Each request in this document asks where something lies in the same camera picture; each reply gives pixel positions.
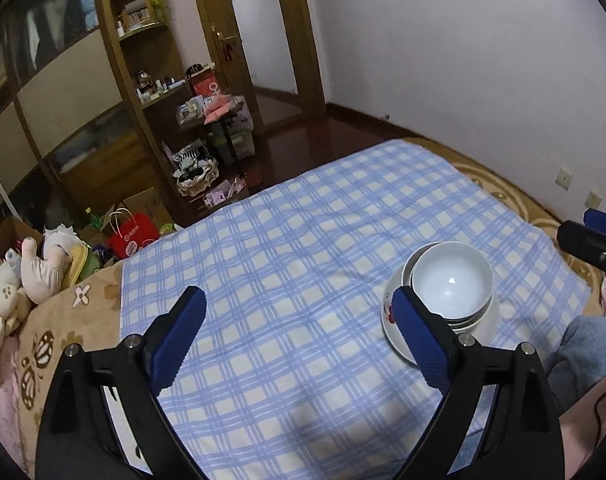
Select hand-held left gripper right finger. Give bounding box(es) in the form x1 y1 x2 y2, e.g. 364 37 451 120
390 285 564 480

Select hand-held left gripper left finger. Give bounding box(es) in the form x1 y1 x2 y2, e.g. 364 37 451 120
35 285 208 480

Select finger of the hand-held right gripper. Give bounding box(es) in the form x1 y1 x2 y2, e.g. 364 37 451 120
557 220 606 306
583 208 606 239

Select white cherry plate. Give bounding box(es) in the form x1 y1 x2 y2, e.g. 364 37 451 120
381 280 484 367

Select large white bowl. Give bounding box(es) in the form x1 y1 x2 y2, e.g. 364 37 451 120
402 242 502 356

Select brown floral blanket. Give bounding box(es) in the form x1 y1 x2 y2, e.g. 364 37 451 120
0 260 134 480

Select grey-blue fleece cloth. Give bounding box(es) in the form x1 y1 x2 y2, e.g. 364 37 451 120
547 314 606 413

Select golden patterned bedsheet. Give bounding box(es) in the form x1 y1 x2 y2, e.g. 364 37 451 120
402 136 606 317

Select red paper bag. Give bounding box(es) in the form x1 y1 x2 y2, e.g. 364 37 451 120
105 207 160 260

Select blue checked cloth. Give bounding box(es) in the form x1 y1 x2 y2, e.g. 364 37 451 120
119 139 592 480

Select cardboard box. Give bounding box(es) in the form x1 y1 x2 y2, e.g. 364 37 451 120
0 216 44 262
114 187 177 235

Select pink plush toy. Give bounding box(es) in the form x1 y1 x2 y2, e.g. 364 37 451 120
19 236 74 306

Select pink packets on floor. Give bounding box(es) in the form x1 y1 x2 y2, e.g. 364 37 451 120
202 176 247 207

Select white ruffled doll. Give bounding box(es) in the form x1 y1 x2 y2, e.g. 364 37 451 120
42 224 80 252

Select wicker basket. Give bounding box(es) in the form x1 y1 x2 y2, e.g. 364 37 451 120
175 162 220 199

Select zebra striped plush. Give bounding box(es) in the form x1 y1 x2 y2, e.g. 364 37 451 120
171 139 214 177

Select pink fuzzy blanket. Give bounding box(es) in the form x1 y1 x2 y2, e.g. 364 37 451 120
0 340 28 441

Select pink clothing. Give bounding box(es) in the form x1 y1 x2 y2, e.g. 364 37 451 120
558 375 606 480

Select small folding table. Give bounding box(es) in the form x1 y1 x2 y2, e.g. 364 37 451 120
177 110 258 166

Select clear storage bin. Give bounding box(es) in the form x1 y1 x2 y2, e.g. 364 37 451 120
207 97 258 167

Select pink cloth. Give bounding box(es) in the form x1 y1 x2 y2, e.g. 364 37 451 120
203 94 235 124

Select wooden wardrobe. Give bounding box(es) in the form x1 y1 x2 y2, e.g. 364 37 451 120
0 0 184 233

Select red box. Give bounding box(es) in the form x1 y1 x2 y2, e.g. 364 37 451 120
188 71 224 99

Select wooden corner shelf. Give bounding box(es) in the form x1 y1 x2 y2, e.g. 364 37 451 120
95 0 244 201

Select wooden door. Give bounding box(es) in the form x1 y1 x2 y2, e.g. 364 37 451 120
187 0 330 130

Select metal door handle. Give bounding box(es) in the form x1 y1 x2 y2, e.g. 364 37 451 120
210 24 240 61

